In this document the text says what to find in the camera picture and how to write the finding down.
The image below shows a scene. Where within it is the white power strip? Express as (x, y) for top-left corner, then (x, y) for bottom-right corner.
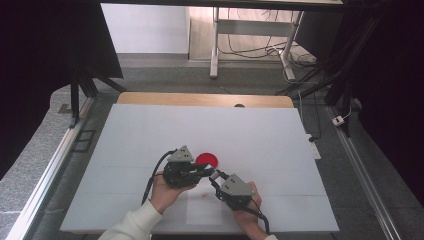
(305, 133), (322, 161)

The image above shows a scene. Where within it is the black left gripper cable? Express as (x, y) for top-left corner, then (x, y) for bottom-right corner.
(141, 149), (178, 205)

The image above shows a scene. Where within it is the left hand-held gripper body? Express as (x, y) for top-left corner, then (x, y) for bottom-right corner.
(161, 145), (203, 190)

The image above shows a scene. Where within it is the person's right hand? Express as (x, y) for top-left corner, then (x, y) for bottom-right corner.
(232, 181), (268, 237)

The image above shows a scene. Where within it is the red petri dish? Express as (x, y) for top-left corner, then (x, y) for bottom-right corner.
(195, 152), (219, 170)

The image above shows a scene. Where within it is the aluminium floor rail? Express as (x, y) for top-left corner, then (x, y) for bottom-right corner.
(4, 96), (97, 240)
(325, 105), (403, 240)

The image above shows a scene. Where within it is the white desk frame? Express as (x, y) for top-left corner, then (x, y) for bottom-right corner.
(209, 7), (305, 82)

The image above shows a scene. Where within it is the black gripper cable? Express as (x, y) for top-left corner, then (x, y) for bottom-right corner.
(141, 149), (178, 205)
(245, 199), (271, 235)

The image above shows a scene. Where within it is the black metal stand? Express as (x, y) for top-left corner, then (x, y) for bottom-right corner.
(275, 14), (384, 138)

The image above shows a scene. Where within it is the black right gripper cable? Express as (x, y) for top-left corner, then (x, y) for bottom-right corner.
(245, 199), (271, 235)

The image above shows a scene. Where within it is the thin black power cable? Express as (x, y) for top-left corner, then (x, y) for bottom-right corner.
(297, 89), (323, 143)

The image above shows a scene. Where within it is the wooden table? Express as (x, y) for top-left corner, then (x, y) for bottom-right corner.
(116, 91), (295, 109)

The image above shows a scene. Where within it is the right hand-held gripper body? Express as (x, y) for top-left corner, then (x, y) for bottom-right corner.
(215, 173), (258, 212)

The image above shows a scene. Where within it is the white table cover board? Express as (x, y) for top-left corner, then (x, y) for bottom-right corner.
(59, 103), (340, 234)

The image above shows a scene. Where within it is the white paper sheet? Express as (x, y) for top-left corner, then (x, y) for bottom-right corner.
(185, 184), (224, 226)

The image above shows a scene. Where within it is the black tripod stand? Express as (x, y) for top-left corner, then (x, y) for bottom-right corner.
(67, 54), (128, 130)

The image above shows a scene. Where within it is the black curtain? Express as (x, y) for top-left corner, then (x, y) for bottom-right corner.
(343, 0), (424, 208)
(0, 0), (124, 178)

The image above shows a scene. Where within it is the tangle of floor cables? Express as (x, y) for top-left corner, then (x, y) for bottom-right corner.
(218, 8), (318, 67)

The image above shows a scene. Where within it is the person's left hand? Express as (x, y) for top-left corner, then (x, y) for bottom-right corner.
(148, 172), (198, 215)

